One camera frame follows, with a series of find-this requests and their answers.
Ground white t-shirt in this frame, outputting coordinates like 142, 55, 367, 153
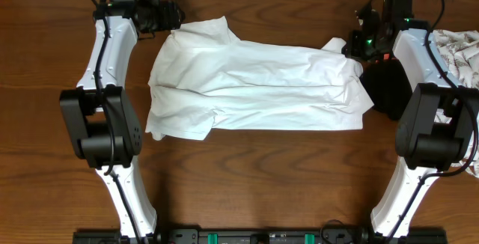
146, 17, 373, 140

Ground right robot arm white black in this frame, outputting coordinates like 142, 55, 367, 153
342, 6, 478, 243

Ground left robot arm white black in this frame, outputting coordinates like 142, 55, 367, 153
59, 0, 185, 243

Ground red garment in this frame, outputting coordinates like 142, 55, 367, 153
379, 53, 393, 61

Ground black garment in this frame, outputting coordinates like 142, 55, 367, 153
360, 59, 412, 121

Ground white leaf-patterned garment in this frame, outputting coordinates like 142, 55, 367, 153
430, 29, 479, 179

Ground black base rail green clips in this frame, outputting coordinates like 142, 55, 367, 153
72, 222, 448, 244

